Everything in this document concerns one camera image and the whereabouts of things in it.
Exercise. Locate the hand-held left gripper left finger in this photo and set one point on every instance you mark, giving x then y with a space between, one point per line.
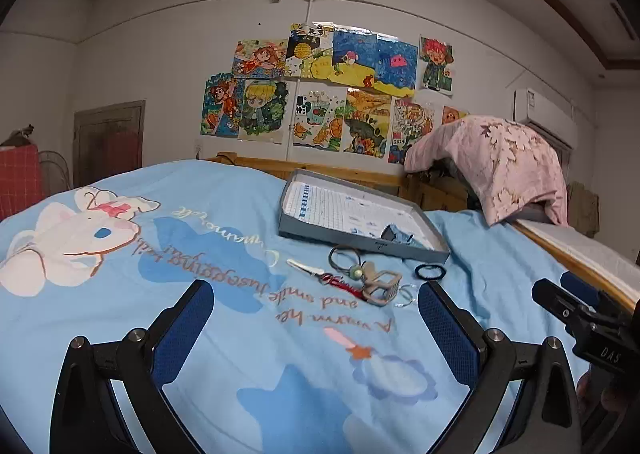
185 329

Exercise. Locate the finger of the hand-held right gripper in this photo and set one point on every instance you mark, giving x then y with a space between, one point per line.
575 284
550 296

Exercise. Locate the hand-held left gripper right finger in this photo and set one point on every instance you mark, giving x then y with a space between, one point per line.
450 334

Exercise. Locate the beige claw clip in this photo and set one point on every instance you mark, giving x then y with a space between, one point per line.
371 271

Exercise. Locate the blue hair clip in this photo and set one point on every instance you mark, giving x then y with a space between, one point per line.
397 235

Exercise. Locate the white hair clip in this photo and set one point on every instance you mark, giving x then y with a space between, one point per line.
302 266

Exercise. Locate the grey tray with grid lining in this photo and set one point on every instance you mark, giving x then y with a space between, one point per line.
330 206

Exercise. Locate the person's right hand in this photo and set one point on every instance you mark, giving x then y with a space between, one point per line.
597 394

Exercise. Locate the white mattress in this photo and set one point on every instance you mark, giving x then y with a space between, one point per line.
590 244

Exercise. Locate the blue printed blanket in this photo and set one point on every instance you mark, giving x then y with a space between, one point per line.
250 334

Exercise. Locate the olive cloth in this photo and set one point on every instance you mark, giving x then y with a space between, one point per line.
582 209

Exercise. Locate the pink floral cloth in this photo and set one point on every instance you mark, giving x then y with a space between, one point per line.
500 158

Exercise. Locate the white air conditioner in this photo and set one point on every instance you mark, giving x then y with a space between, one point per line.
545 111

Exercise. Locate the brown door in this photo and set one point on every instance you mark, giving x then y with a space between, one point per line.
107 143

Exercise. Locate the standing fan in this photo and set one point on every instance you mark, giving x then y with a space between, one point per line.
52 173

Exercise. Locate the red box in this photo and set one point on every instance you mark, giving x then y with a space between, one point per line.
17 178

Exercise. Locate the dark lumpy object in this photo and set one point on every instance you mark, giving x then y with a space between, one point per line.
20 136

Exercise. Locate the ceiling vent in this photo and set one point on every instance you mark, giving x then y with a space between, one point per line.
624 22

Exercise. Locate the wooden bed frame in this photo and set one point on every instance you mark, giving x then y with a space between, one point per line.
435 194

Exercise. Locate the group of wall drawings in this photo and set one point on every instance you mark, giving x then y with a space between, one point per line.
350 58

